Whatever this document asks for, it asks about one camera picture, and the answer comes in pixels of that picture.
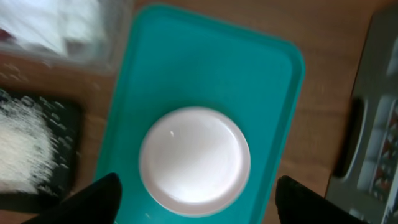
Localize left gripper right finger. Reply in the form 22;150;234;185
275;175;366;224

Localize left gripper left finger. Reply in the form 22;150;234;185
24;173;122;224

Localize large white plate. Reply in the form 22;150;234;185
139;107;251;217

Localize white napkin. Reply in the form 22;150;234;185
1;0;105;56

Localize grey dishwasher rack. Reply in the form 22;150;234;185
326;2;397;223

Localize pile of rice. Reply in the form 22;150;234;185
1;100;56;194

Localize black tray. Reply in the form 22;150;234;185
1;88;83;213

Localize teal serving tray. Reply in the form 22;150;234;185
96;4;305;223

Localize clear plastic bin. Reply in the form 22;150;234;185
1;0;134;73

